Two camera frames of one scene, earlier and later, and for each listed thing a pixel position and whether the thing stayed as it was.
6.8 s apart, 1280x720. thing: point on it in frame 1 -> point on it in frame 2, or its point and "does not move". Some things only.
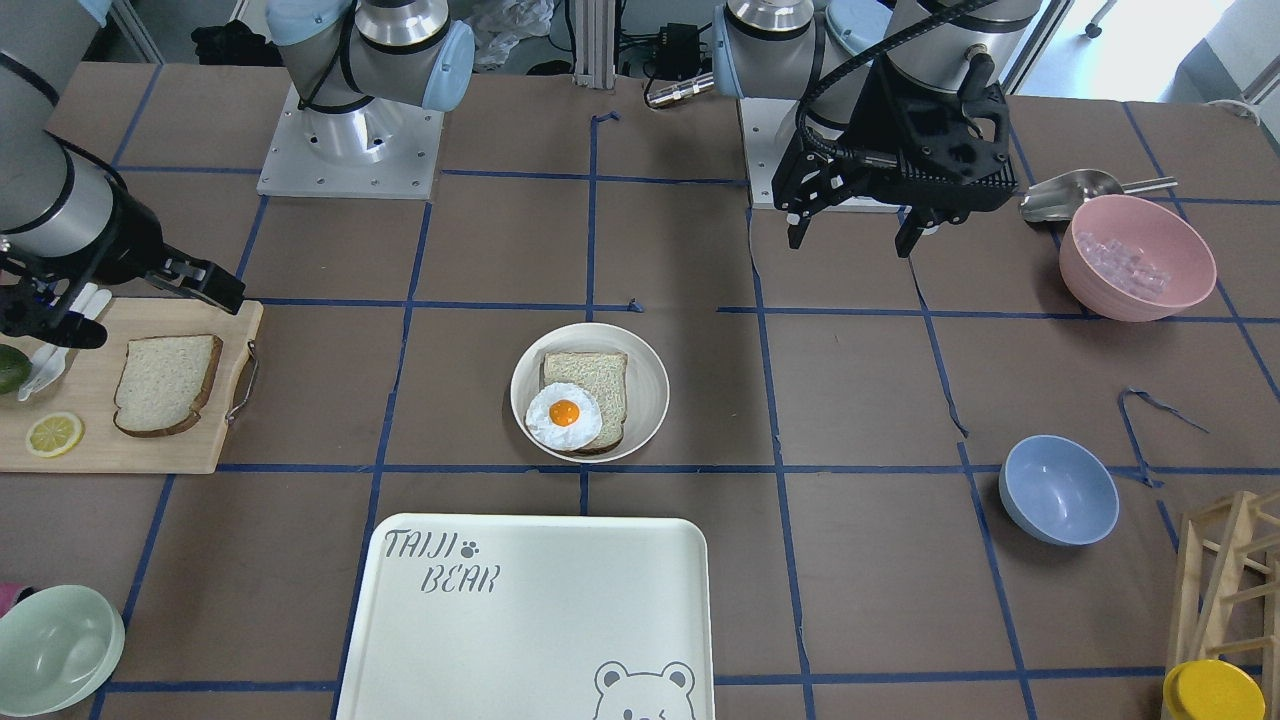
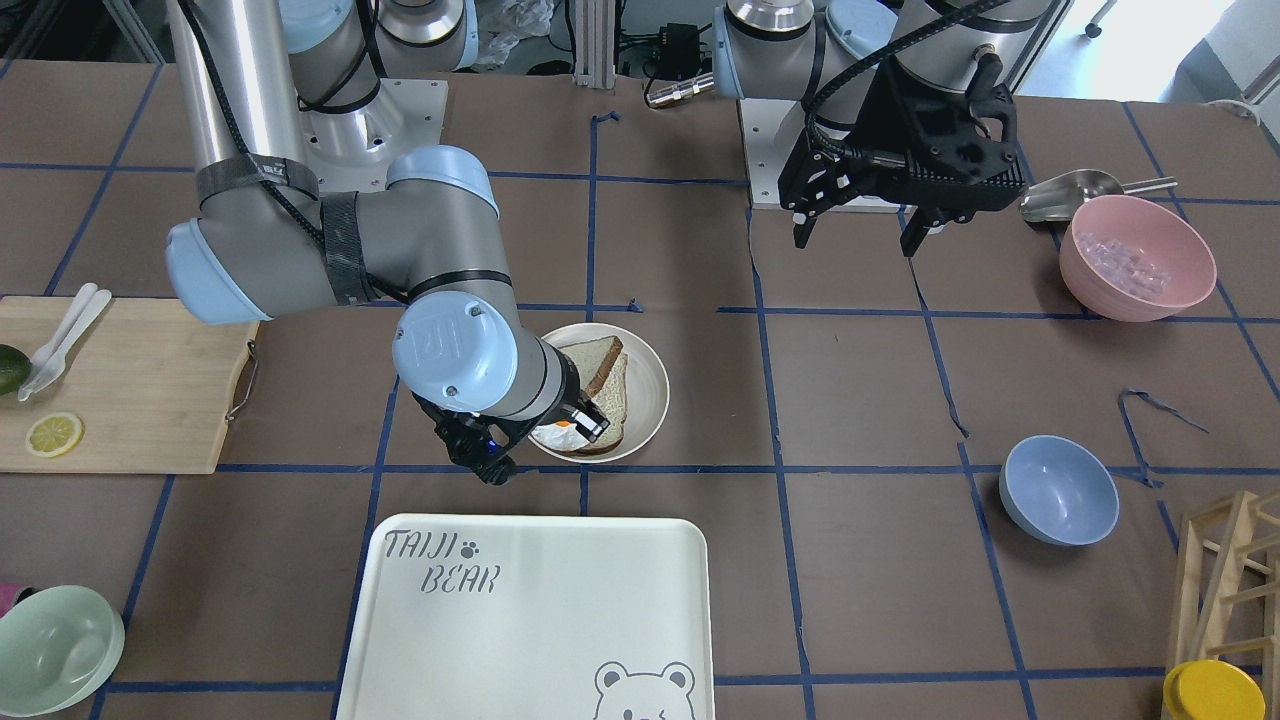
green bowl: x=58 y=647 does not move
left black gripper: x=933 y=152 does not move
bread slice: x=163 y=381 -> x=594 y=359
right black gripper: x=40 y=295 -> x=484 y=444
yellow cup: x=1209 y=689 does not move
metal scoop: x=1059 y=197 does not move
